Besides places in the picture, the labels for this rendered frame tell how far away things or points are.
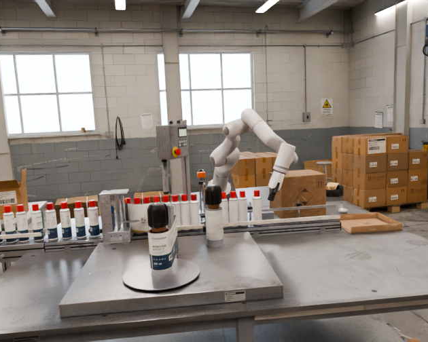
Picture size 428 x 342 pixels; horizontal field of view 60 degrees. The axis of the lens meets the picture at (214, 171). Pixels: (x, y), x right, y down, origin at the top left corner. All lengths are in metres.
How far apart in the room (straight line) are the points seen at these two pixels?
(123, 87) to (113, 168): 1.58
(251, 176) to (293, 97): 3.12
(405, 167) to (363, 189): 0.74
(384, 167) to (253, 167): 1.86
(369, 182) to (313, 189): 3.31
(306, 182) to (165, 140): 0.93
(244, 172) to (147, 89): 2.93
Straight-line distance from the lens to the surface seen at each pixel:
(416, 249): 2.07
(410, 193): 6.22
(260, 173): 5.64
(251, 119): 2.24
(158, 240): 1.48
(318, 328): 2.52
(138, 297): 1.42
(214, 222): 1.80
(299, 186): 2.39
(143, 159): 7.54
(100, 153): 7.53
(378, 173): 5.79
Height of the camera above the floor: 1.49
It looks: 8 degrees down
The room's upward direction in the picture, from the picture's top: 3 degrees counter-clockwise
